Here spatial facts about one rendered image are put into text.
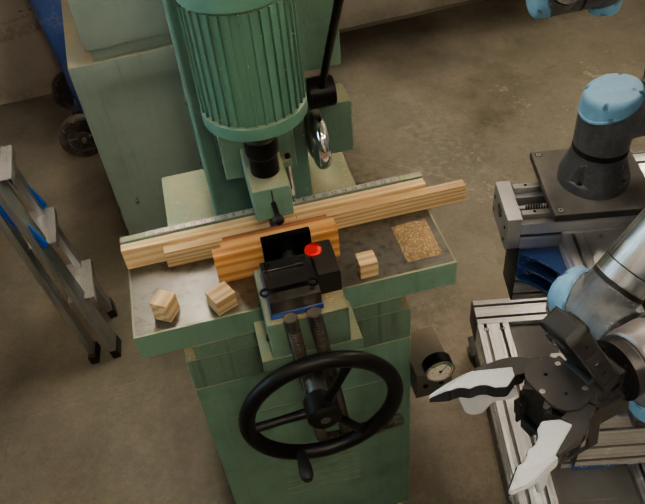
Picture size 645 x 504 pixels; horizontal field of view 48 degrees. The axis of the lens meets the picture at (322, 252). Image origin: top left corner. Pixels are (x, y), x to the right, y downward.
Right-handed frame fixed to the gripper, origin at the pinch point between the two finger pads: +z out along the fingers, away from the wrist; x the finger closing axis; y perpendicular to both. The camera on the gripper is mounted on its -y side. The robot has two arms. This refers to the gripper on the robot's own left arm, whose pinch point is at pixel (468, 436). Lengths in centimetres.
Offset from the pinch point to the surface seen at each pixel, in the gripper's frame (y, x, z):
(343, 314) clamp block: 23, 46, -7
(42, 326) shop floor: 100, 180, 51
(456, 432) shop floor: 115, 75, -47
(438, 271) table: 28, 51, -29
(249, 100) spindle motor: -12, 61, -4
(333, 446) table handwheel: 49, 42, 0
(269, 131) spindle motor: -6, 60, -6
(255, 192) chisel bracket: 8, 67, -3
